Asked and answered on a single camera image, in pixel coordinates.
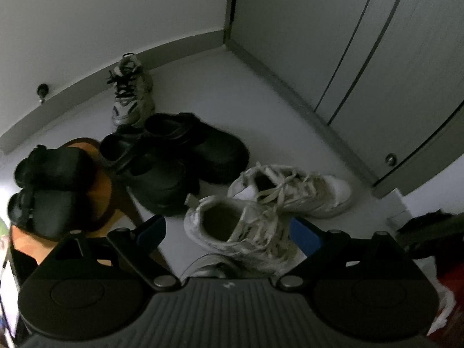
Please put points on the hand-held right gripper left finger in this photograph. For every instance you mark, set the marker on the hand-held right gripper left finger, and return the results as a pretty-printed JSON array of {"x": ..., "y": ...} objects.
[{"x": 152, "y": 230}]

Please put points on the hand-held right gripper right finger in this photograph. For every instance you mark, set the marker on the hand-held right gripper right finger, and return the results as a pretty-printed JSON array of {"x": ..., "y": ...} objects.
[{"x": 304, "y": 235}]

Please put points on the chunky black clog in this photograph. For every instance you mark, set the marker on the chunky black clog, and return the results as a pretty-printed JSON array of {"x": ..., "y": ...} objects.
[
  {"x": 159, "y": 185},
  {"x": 217, "y": 152}
]

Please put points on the white lace-up sneaker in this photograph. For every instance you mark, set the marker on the white lace-up sneaker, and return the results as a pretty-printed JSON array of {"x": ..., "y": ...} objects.
[
  {"x": 326, "y": 192},
  {"x": 253, "y": 239}
]

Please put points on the orange round floor mat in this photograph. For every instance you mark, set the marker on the orange round floor mat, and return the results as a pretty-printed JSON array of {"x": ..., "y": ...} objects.
[{"x": 99, "y": 192}]

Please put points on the metal cabinet knob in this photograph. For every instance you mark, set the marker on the metal cabinet knob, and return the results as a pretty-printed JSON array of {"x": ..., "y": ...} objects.
[{"x": 390, "y": 159}]

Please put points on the dark cloth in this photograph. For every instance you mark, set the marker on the dark cloth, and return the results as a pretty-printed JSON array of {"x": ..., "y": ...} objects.
[{"x": 431, "y": 224}]

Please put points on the red bag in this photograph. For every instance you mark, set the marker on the red bag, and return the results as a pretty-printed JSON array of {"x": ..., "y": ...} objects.
[{"x": 451, "y": 272}]

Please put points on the white plastic bag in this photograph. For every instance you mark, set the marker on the white plastic bag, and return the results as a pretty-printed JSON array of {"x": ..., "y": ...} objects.
[{"x": 447, "y": 301}]

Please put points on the black door stopper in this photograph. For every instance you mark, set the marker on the black door stopper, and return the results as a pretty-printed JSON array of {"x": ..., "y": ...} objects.
[{"x": 42, "y": 90}]

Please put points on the grey cabinet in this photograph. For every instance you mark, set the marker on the grey cabinet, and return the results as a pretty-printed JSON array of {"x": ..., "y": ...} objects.
[{"x": 290, "y": 25}]

